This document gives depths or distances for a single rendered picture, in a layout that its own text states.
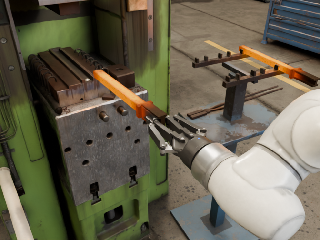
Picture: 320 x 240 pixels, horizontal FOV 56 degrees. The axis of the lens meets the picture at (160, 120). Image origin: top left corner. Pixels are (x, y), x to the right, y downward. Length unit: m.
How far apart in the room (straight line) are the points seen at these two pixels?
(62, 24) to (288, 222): 1.33
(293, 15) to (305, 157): 4.22
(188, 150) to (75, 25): 1.11
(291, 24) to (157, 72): 3.40
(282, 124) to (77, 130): 0.79
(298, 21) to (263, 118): 3.30
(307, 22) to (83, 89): 3.78
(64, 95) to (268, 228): 0.84
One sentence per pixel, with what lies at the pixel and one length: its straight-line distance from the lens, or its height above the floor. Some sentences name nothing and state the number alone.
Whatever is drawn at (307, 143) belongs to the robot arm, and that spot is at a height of 1.18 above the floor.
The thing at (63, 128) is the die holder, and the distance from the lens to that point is 1.13.
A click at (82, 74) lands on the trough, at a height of 0.99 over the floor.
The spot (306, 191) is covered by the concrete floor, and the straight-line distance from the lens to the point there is 2.27.
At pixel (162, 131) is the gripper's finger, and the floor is 1.06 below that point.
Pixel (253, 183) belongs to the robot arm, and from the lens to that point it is 0.53.
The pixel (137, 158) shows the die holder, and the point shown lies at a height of 0.59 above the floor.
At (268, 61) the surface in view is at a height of 1.01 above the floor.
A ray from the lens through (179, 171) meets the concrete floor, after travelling 2.19.
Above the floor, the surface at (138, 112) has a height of 1.06.
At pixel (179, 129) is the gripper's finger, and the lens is 0.70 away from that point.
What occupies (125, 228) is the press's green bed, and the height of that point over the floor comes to 0.15.
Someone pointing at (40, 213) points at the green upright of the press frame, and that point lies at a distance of 1.62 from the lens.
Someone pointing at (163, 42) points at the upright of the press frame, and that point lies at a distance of 1.46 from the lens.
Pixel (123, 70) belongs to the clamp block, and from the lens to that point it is 1.25.
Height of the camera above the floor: 1.46
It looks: 32 degrees down
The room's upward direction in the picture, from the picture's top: straight up
